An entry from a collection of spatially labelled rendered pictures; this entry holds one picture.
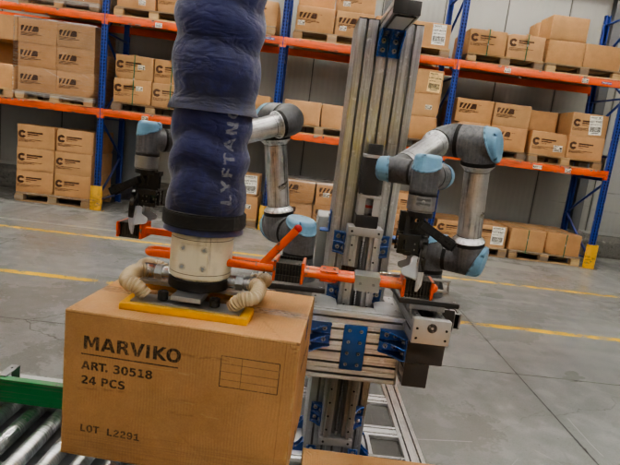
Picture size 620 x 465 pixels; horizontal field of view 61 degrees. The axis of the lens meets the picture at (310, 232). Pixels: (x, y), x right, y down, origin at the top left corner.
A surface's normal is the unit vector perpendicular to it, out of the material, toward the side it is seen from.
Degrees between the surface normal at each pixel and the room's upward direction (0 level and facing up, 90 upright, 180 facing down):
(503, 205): 90
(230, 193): 75
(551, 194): 90
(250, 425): 90
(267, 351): 90
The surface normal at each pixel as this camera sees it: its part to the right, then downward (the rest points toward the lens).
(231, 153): 0.75, -0.15
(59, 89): 0.03, 0.22
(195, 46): -0.32, -0.16
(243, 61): 0.63, -0.01
